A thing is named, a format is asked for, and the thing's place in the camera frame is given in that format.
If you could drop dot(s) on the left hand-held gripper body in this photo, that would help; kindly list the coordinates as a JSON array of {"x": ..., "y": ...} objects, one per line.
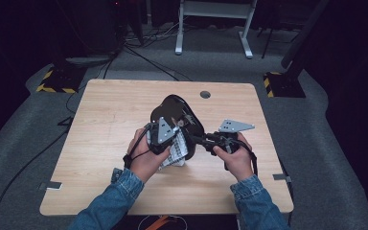
[{"x": 163, "y": 134}]

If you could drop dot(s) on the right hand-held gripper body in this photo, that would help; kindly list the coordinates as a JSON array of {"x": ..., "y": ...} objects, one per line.
[{"x": 233, "y": 126}]

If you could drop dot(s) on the white grey patterned cloth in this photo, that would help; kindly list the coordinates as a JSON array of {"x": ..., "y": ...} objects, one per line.
[{"x": 177, "y": 150}]

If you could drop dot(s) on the black floral print bag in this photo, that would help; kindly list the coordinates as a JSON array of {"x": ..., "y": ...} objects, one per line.
[{"x": 172, "y": 107}]

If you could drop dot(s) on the person's left hand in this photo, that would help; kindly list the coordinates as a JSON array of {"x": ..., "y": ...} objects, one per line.
[{"x": 143, "y": 163}]

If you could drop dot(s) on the person's right hand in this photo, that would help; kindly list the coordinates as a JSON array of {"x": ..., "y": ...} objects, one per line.
[{"x": 239, "y": 163}]

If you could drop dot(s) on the yellow black striped stand base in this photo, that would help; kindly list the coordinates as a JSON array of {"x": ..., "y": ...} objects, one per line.
[
  {"x": 284, "y": 84},
  {"x": 60, "y": 80}
]

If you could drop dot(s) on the grey tape piece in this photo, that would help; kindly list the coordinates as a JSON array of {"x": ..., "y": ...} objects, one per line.
[
  {"x": 50, "y": 185},
  {"x": 281, "y": 177}
]

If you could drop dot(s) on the black stand pole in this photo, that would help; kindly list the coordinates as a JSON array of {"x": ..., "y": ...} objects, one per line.
[{"x": 303, "y": 32}]

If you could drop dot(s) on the grey base plate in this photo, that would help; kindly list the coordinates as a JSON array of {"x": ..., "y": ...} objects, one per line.
[{"x": 87, "y": 61}]

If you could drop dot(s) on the white desk frame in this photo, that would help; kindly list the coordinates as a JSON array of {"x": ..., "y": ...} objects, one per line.
[{"x": 215, "y": 9}]

